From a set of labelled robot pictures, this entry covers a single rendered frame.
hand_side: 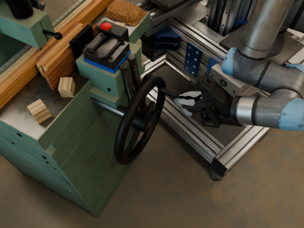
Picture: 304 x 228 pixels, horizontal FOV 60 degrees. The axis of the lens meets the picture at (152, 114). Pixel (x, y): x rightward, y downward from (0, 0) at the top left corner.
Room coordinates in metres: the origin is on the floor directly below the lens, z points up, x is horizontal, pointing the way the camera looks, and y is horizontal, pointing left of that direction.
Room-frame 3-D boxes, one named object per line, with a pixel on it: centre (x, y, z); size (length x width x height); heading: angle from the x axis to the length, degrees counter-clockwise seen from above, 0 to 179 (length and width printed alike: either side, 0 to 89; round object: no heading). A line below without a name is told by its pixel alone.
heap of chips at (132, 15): (0.83, 0.10, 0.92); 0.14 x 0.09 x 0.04; 62
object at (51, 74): (0.58, 0.23, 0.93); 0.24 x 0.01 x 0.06; 152
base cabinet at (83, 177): (0.64, 0.44, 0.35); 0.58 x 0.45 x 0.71; 62
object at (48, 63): (0.58, 0.25, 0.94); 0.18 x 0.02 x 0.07; 152
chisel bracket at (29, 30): (0.60, 0.34, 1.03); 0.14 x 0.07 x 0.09; 62
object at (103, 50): (0.57, 0.12, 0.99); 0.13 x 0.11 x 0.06; 152
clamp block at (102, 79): (0.56, 0.12, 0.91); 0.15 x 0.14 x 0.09; 152
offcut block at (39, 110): (0.39, 0.29, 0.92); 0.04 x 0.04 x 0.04; 41
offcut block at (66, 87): (0.47, 0.24, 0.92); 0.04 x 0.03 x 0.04; 2
